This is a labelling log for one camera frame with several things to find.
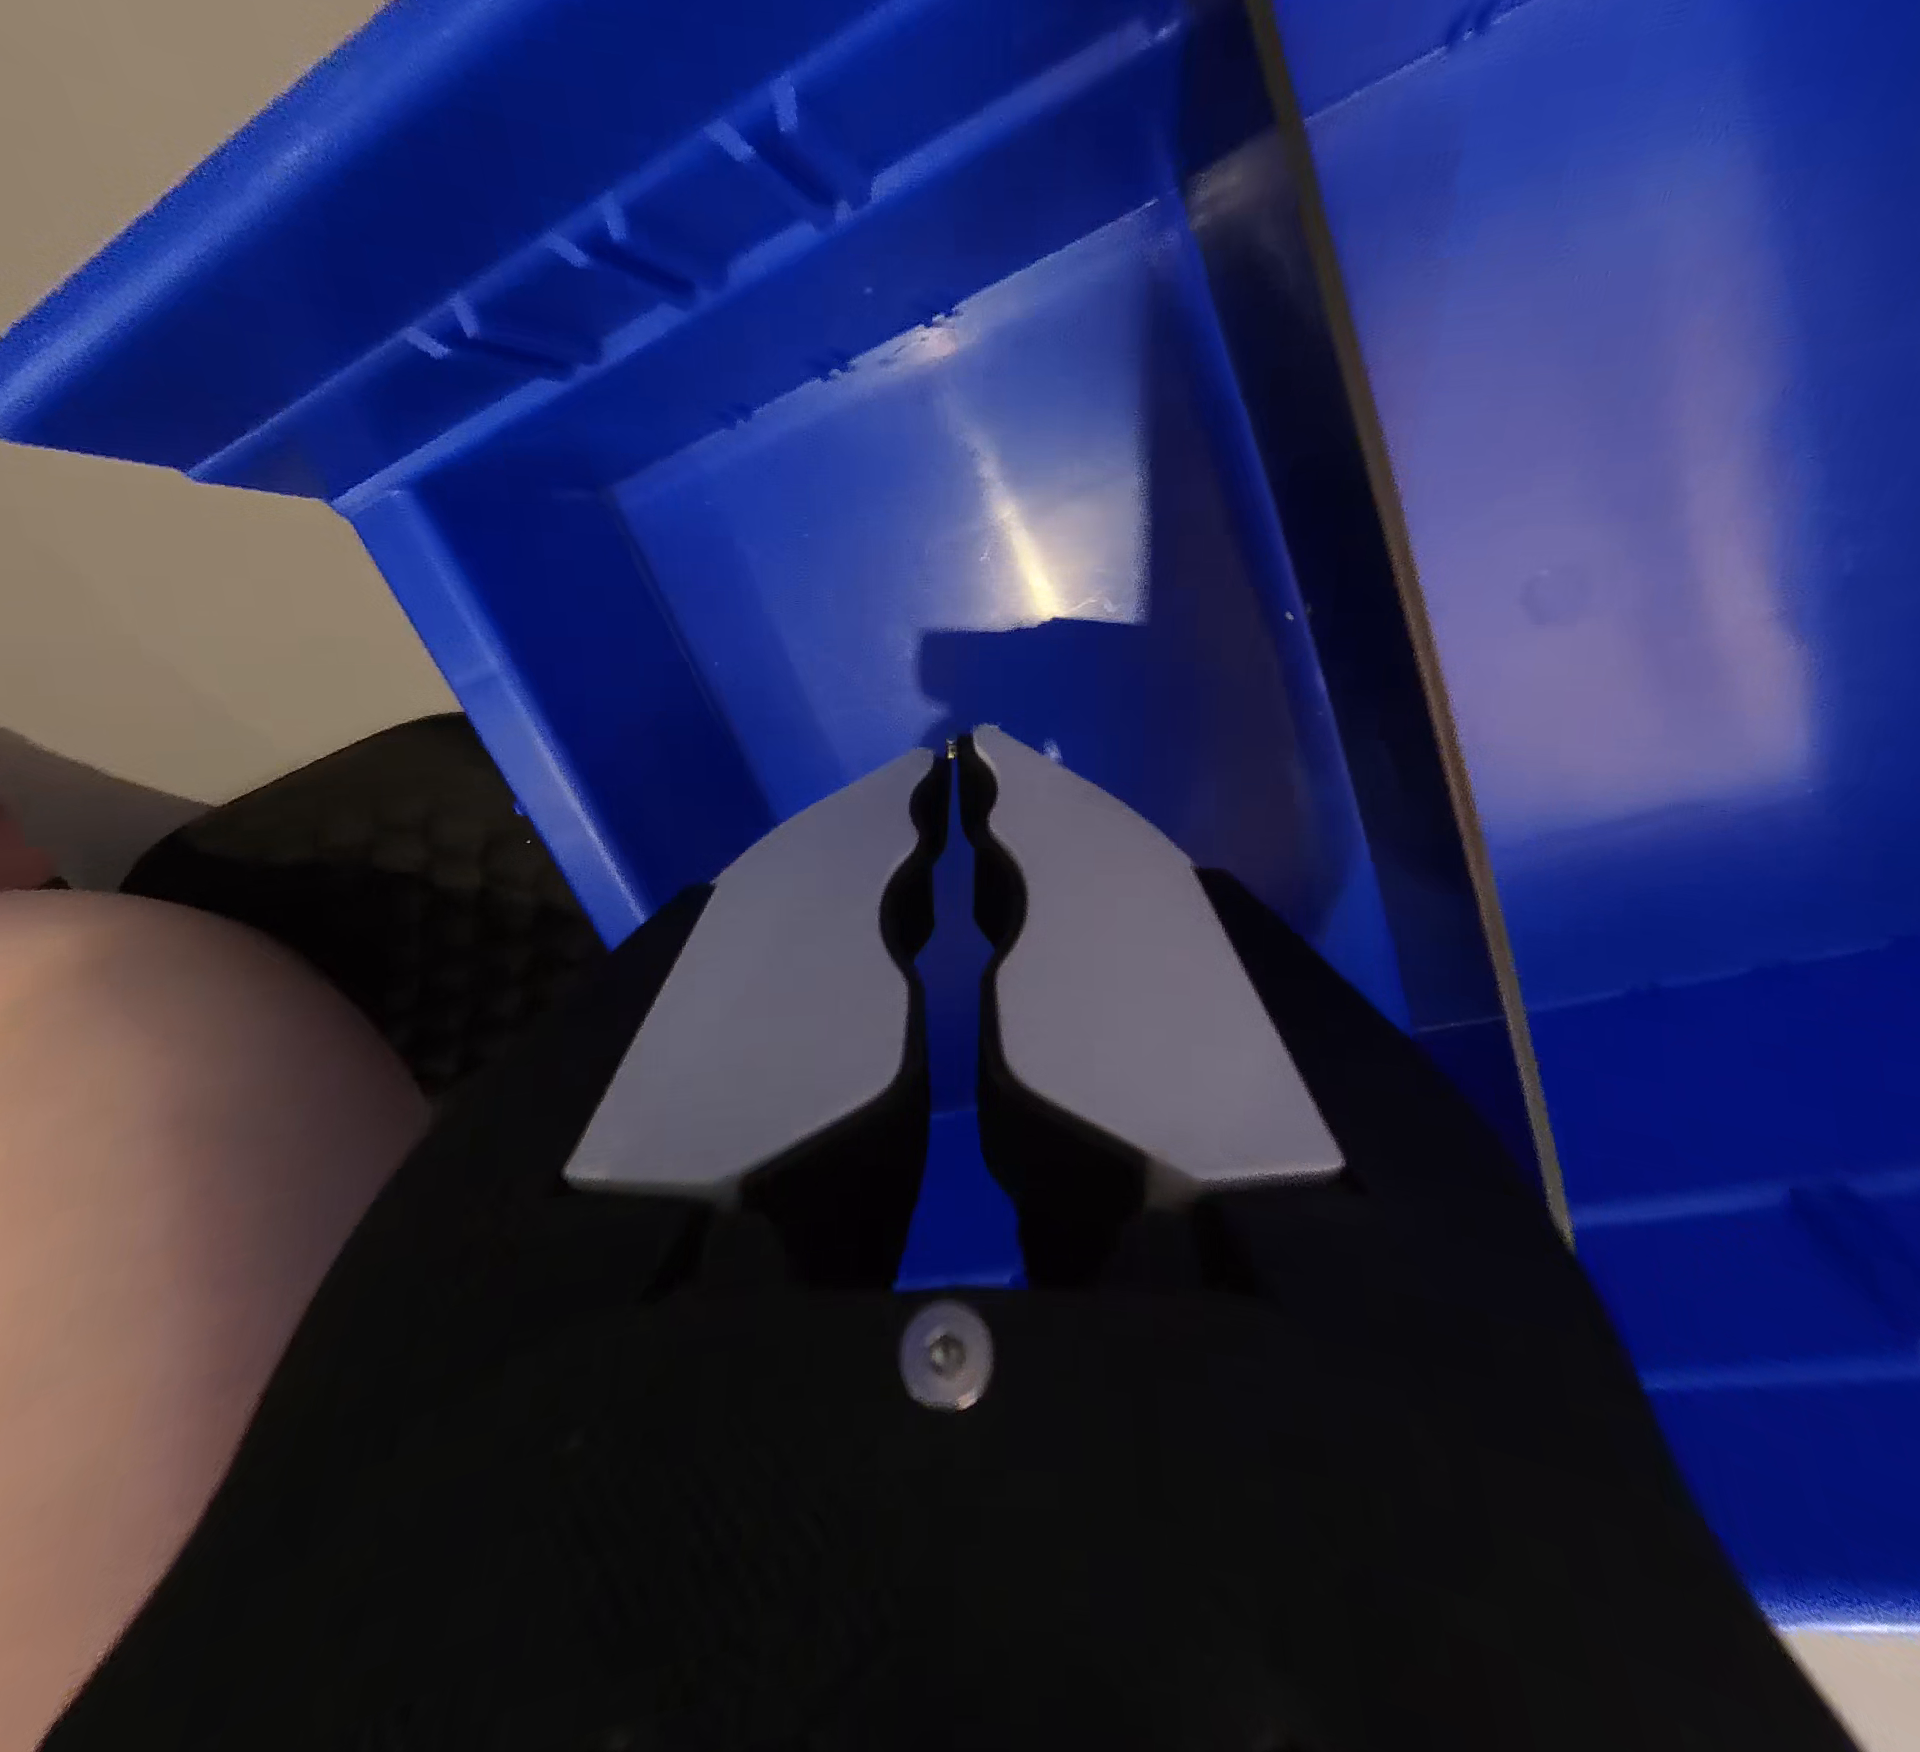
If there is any blue divided parts bin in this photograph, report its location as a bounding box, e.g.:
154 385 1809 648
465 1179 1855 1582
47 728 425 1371
0 0 1920 1634

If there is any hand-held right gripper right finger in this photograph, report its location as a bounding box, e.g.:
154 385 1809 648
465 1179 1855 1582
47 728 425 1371
958 725 1348 1288

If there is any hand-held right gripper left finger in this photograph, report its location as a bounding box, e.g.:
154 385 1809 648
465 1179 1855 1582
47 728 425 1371
562 744 958 1288

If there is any person's left forearm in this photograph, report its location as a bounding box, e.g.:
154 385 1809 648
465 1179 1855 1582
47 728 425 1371
0 882 440 1752

